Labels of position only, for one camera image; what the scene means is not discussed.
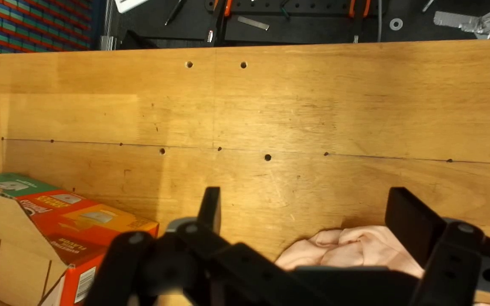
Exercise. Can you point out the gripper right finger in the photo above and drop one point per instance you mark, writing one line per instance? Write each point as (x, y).
(415, 221)

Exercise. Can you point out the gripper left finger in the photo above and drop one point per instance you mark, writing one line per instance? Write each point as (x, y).
(172, 259)

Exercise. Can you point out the pink shirt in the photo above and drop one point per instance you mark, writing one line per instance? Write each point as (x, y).
(355, 246)

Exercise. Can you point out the printed cardboard box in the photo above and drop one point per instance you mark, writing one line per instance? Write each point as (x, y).
(58, 225)

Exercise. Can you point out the metal washer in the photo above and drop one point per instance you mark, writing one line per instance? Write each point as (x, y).
(396, 24)

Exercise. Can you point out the crumpled silver tape piece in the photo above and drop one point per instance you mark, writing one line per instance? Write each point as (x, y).
(466, 22)

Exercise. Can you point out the orange clamp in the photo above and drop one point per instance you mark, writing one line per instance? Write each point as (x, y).
(359, 7)
(227, 7)

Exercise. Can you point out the black pen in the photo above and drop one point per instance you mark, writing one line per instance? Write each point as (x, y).
(174, 12)

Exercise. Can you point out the flat metal strip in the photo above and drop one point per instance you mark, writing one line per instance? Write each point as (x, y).
(252, 23)

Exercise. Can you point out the white flat object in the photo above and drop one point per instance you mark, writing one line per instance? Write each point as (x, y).
(128, 4)

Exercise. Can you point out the striped colourful mat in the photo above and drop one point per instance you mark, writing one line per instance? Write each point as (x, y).
(24, 21)

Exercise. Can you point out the silver metal bracket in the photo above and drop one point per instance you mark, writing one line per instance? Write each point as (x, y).
(107, 43)

